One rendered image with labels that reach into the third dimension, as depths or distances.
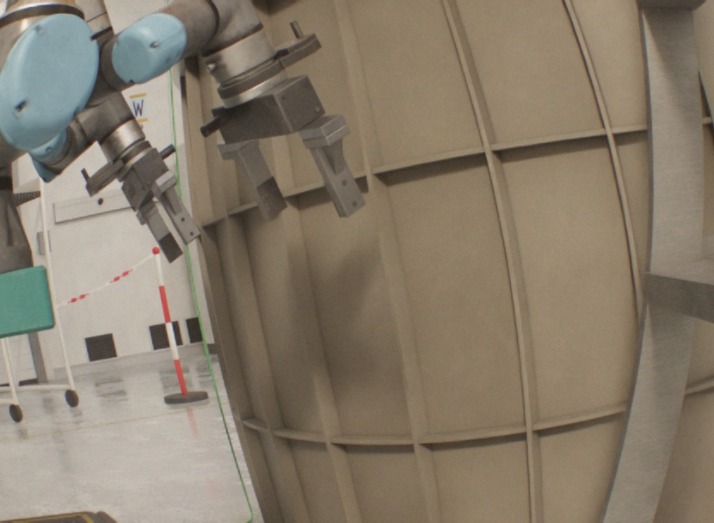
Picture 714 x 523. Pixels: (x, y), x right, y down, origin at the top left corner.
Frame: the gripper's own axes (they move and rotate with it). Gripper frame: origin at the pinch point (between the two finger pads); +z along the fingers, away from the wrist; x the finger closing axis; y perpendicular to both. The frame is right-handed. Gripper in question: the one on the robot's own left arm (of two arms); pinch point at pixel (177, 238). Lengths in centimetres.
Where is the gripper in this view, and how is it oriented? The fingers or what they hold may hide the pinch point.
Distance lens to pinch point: 147.0
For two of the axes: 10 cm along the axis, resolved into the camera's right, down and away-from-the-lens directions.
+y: 7.4, -5.4, 4.0
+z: 5.7, 8.2, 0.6
